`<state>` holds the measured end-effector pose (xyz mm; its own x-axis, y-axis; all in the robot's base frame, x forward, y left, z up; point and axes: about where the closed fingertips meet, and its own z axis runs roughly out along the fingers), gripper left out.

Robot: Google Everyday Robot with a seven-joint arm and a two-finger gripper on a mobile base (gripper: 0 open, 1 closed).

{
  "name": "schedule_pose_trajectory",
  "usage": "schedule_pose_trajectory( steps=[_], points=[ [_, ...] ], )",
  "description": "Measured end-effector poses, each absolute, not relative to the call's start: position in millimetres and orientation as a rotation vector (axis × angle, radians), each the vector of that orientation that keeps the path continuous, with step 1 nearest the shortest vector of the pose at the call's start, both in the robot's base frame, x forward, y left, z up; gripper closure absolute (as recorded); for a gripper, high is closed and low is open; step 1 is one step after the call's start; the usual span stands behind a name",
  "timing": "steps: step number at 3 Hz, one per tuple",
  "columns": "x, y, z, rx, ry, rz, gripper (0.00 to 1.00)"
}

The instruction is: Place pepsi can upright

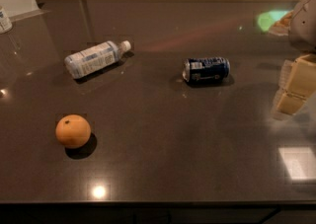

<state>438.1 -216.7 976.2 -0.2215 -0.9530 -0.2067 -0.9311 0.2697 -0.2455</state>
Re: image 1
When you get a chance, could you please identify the white container at left edge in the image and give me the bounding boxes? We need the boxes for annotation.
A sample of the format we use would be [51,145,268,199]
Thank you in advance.
[0,6,13,34]

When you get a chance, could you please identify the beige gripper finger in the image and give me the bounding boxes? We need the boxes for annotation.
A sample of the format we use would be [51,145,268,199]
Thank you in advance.
[278,60,293,88]
[275,53,316,115]

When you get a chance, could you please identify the blue pepsi can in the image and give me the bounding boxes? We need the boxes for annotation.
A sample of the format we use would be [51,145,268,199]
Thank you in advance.
[183,57,230,83]

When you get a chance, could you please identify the clear plastic water bottle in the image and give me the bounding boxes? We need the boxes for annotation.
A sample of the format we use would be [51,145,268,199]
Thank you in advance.
[64,40,131,79]

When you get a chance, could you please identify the orange fruit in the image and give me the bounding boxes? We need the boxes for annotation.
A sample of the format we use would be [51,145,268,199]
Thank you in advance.
[55,114,91,149]

